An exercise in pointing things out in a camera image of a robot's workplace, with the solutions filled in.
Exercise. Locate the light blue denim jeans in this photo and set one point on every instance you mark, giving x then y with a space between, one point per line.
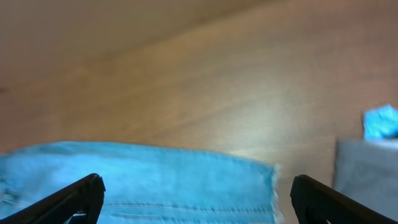
145 184

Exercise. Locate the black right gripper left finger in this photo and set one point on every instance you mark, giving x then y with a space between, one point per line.
80 202

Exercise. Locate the grey folded garment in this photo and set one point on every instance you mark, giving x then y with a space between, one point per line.
366 171

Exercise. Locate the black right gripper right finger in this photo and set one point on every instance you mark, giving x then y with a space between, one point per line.
316 203

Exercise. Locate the bright blue crumpled cloth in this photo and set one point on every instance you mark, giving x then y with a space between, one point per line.
380 123

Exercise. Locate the brown cardboard back panel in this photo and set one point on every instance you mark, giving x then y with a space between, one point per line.
46 37

